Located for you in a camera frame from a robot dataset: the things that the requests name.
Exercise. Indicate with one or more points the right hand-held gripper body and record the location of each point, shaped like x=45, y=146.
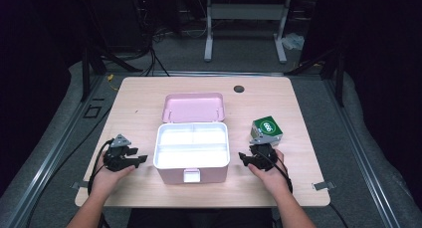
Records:
x=264, y=156

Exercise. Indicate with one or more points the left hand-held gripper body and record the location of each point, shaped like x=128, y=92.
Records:
x=114, y=160

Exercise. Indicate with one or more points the green and white carton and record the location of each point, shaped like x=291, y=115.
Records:
x=265, y=125

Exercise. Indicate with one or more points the white divided tray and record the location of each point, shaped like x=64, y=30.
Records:
x=192, y=145

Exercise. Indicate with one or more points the pink storage box with lid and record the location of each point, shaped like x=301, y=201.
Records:
x=194, y=107

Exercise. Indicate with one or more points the person's left hand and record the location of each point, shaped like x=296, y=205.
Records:
x=106, y=180

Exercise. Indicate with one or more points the person's right hand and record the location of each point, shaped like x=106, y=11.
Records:
x=272, y=180

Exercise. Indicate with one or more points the grey tape piece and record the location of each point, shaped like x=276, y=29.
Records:
x=77, y=185
x=323, y=185

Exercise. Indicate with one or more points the black tripod stand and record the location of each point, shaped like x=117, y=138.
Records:
x=339, y=78
x=86, y=72

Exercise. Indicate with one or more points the white plastic bag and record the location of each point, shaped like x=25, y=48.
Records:
x=293, y=41

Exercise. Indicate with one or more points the grey metal stand frame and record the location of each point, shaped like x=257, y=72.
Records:
x=247, y=12

